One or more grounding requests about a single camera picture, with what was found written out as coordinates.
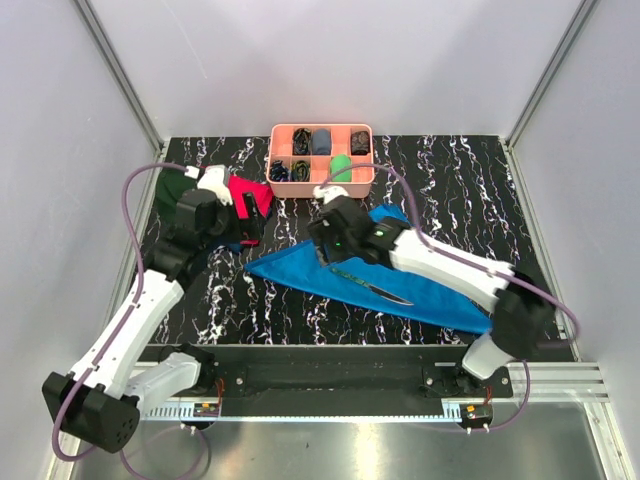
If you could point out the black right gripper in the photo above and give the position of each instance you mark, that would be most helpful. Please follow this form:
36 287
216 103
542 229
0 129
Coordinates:
321 232

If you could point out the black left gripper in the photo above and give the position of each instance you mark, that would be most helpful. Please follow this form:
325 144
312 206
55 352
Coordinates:
245 229

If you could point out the teal plastic knife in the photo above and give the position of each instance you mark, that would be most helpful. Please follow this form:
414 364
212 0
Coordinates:
372 288

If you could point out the bright blue napkin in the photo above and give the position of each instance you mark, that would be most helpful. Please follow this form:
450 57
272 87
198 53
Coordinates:
297 267

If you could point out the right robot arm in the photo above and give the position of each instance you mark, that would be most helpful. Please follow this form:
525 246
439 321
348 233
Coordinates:
519 305

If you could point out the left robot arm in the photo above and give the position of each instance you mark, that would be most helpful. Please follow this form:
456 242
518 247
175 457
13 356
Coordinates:
100 401

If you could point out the pink folded cloth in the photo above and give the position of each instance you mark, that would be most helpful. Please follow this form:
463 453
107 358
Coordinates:
262 192

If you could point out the navy striped rolled cloth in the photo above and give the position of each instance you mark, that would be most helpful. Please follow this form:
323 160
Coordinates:
279 172

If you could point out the yellow floral rolled cloth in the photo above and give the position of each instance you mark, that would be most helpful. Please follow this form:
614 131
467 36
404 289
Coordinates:
300 170

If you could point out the pink divided organizer box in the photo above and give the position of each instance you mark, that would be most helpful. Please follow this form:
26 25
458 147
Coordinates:
281 149

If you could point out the dark green baseball cap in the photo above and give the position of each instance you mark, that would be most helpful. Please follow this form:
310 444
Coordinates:
170 186

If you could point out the green rolled cloth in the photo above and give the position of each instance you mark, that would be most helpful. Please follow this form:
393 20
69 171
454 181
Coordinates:
339 168

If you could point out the dark floral rolled cloth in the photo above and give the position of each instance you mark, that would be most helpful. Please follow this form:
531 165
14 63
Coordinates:
301 142

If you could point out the grey rolled cloth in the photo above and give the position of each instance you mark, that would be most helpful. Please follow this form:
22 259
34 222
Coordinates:
321 142

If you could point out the brown patterned rolled cloth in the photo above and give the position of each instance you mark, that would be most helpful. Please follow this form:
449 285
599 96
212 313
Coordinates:
360 143

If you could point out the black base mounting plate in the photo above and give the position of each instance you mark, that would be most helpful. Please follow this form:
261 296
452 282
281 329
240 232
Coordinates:
312 382

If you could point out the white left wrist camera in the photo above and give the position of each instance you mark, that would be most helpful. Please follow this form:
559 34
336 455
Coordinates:
216 179

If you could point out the aluminium frame rail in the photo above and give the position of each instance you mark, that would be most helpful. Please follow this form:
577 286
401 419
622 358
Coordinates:
104 46

